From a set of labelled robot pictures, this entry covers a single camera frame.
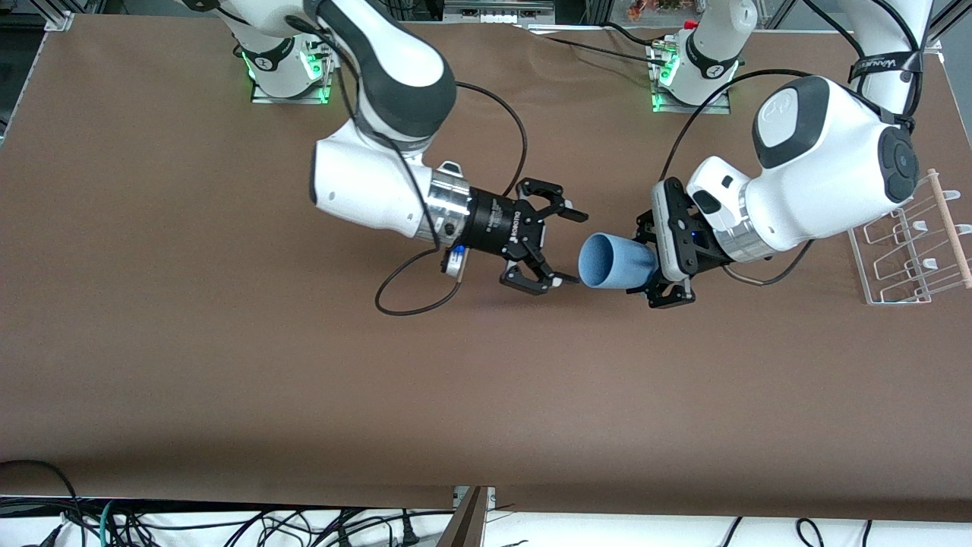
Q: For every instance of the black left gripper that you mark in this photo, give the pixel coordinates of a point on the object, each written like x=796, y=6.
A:
x=708, y=248

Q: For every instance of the black power plug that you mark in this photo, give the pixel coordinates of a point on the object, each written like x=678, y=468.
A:
x=410, y=535

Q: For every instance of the aluminium frame profile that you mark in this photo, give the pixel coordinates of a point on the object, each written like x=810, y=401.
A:
x=942, y=26
x=59, y=21

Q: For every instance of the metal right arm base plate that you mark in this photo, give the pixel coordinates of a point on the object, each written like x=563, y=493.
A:
x=262, y=97

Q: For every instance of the metal table edge bracket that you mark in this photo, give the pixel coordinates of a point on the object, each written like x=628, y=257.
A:
x=490, y=497

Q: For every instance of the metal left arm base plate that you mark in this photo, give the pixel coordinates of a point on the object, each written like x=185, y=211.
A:
x=717, y=109

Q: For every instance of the brown table cover sheet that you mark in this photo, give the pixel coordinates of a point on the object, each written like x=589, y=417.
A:
x=228, y=365

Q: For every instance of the blue plastic cup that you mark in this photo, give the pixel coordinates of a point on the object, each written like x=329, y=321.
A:
x=619, y=262

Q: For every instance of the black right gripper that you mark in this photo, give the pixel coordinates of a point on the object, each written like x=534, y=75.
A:
x=493, y=225

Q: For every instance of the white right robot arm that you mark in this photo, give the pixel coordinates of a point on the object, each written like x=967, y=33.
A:
x=380, y=61

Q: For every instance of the grey socket strip box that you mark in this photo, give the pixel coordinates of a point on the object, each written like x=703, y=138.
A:
x=497, y=9

